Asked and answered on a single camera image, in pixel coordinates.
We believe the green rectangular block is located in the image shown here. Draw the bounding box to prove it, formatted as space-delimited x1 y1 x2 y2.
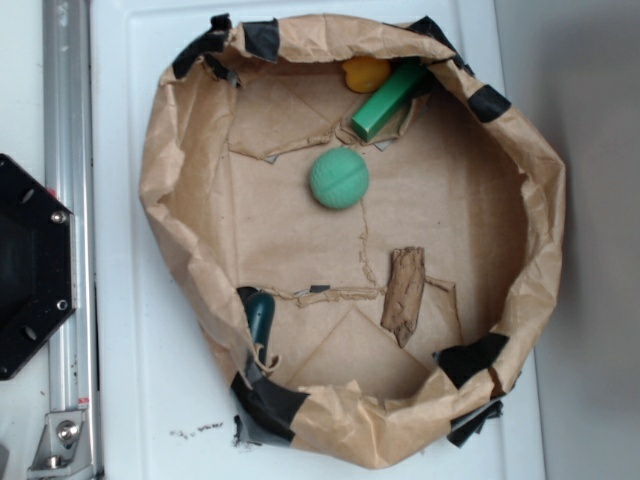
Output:
351 62 429 141

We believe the light green dimpled ball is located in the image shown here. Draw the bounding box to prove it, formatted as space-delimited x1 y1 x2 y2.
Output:
309 147 370 210

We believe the metal corner bracket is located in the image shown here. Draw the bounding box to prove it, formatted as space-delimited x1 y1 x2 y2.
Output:
27 410 92 479

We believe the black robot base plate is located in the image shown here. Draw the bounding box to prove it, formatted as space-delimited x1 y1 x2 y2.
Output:
1 154 75 381

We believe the yellow plastic toy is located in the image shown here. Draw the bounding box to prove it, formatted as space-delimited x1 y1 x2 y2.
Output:
342 57 392 94

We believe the dark green plastic pickle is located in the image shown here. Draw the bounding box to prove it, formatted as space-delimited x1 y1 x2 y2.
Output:
244 291 276 347

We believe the aluminium extrusion rail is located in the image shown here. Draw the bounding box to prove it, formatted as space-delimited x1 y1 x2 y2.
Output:
42 1 104 479

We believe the brown driftwood piece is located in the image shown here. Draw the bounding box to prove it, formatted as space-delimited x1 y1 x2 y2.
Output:
380 247 425 348

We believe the brown paper bag tray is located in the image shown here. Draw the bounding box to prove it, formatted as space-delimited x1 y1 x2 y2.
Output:
139 14 566 469

